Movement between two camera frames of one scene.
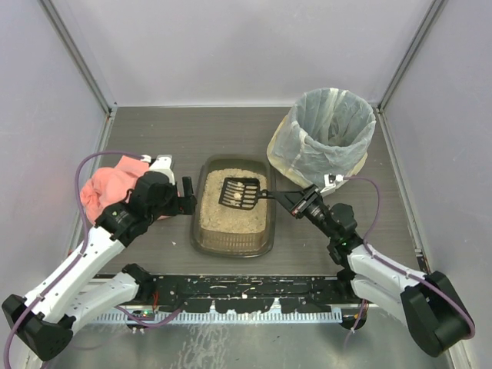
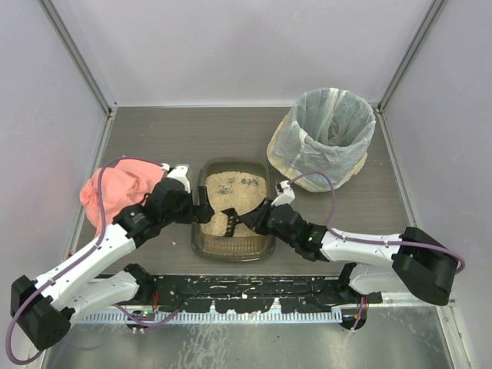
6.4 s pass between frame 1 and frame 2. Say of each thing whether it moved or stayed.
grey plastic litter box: stayed
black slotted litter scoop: moved
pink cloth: stayed
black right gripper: moved
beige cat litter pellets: stayed
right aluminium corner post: stayed
